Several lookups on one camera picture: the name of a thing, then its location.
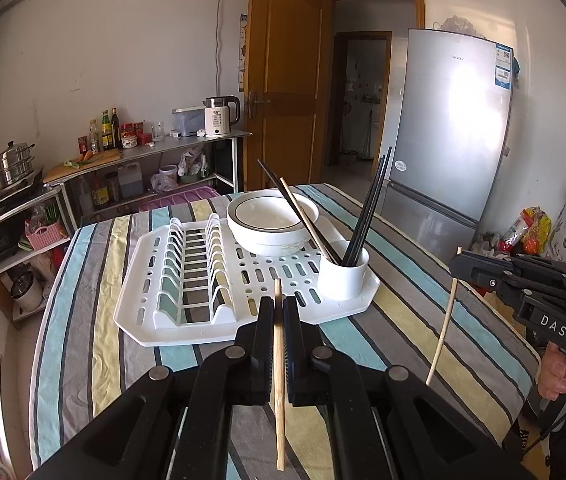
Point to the colourful snack bags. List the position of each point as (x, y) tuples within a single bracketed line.
[(525, 232)]

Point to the wall calendar strip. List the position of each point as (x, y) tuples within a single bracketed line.
[(243, 52)]

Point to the clear oil bottle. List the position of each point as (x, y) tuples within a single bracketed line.
[(94, 139)]

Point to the white plastic dish rack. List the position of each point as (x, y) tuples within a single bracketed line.
[(173, 337)]

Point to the dark bottle with yellow label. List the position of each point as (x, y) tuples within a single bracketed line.
[(107, 132)]

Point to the wooden door frame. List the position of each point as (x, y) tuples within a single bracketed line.
[(419, 5)]

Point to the white pineapple print bag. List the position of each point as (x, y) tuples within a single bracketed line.
[(565, 230)]

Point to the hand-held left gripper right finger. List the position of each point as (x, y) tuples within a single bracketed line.
[(290, 355)]

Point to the metal shelving unit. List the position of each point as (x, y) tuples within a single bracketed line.
[(188, 142)]

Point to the low metal storage rack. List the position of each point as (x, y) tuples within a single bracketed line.
[(13, 210)]

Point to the black induction cooker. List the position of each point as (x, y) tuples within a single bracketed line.
[(18, 192)]

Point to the clear plastic storage box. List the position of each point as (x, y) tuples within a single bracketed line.
[(188, 121)]

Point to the wooden door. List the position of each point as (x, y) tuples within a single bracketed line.
[(283, 60)]

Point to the carrot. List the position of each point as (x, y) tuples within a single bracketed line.
[(86, 156)]

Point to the red seasoning boxes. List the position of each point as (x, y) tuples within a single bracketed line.
[(142, 132)]

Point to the silver refrigerator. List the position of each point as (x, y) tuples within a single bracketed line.
[(443, 135)]

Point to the dark sauce bottle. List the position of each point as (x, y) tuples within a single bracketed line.
[(116, 130)]

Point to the clear drinking glass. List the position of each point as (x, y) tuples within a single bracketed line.
[(158, 132)]

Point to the white electric kettle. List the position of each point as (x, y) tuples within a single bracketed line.
[(219, 120)]

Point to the brown sauce bottle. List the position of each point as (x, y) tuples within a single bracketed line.
[(99, 195)]

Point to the white lidded jar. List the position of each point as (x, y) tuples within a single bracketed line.
[(168, 176)]

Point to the plain white bowl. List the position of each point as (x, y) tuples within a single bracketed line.
[(273, 250)]

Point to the black kitchen appliance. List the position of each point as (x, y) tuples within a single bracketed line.
[(0, 245)]

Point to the grey plastic jug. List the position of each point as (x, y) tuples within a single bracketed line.
[(130, 181)]

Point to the small red jar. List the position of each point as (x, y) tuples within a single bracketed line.
[(83, 145)]

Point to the small patterned bowl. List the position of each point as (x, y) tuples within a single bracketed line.
[(129, 142)]

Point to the white plastic bag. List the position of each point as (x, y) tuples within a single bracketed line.
[(455, 25)]

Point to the white bowl with black rim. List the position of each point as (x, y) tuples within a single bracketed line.
[(268, 215)]

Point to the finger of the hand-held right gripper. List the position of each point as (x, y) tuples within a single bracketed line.
[(493, 272), (558, 277)]

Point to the wooden chopstick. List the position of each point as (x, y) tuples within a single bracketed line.
[(443, 330), (279, 435), (308, 222)]

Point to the crumpled plastic bags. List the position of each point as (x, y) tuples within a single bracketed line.
[(193, 165)]

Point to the wooden cutting board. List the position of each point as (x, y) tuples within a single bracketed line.
[(105, 159)]

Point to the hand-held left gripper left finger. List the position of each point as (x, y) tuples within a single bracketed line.
[(265, 350)]

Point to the white utensil cup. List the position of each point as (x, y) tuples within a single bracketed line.
[(343, 280)]

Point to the steel steamer pot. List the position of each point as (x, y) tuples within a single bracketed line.
[(13, 165)]

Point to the white rice cooker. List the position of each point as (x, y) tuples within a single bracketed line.
[(27, 290)]

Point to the pink plastic basket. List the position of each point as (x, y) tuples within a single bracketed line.
[(45, 237)]

